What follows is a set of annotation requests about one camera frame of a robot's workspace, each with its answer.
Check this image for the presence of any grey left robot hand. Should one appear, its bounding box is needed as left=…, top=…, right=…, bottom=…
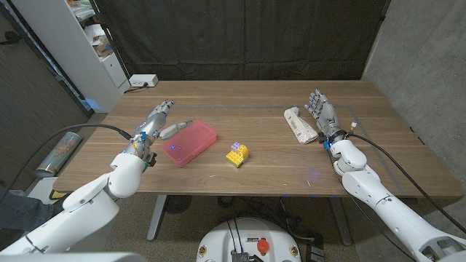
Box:
left=125, top=99, right=194, bottom=161

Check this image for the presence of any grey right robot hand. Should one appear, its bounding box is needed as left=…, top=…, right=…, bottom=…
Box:
left=304, top=88, right=349, bottom=143

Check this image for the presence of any pink plastic pencil case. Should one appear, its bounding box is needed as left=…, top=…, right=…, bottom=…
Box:
left=161, top=120, right=218, bottom=169

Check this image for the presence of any black box beside robot base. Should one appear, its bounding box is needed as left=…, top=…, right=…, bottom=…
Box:
left=305, top=243, right=325, bottom=262

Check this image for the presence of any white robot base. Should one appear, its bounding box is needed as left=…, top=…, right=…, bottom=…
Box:
left=196, top=217, right=302, bottom=262

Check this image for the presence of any white patterned pen bag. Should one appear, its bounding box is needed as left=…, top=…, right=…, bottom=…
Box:
left=283, top=106, right=318, bottom=145

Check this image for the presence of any white power strip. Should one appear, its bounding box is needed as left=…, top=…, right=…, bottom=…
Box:
left=129, top=74, right=159, bottom=88

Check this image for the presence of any black round floor object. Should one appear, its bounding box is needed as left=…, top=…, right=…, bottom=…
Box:
left=164, top=195, right=192, bottom=215

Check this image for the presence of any rolled printed poster tube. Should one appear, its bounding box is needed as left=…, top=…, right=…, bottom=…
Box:
left=34, top=131, right=82, bottom=178

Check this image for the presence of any cardboard box with blue tape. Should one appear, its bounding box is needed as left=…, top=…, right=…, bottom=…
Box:
left=92, top=39, right=114, bottom=57

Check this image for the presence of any grey table leg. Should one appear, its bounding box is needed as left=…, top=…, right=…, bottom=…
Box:
left=329, top=197, right=353, bottom=247
left=146, top=195, right=167, bottom=242

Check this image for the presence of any yellow and purple lego stack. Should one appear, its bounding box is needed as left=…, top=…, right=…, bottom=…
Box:
left=225, top=141, right=250, bottom=169

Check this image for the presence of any white shelf cabinet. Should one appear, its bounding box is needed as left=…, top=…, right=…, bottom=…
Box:
left=10, top=0, right=131, bottom=114

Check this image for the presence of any person's dark shoe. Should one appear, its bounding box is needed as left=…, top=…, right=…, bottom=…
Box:
left=50, top=196, right=74, bottom=219

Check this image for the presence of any black curtain backdrop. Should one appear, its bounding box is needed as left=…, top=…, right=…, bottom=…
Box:
left=93, top=0, right=391, bottom=82

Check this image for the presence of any person's leg in jeans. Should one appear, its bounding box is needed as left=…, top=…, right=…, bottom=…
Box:
left=0, top=185, right=55, bottom=232

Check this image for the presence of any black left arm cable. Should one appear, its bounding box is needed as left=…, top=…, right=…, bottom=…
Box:
left=0, top=123, right=135, bottom=203

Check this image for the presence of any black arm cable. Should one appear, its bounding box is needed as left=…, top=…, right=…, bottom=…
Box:
left=349, top=132, right=466, bottom=234
left=0, top=123, right=135, bottom=203

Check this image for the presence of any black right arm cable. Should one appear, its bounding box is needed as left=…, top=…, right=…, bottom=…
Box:
left=349, top=132, right=466, bottom=234

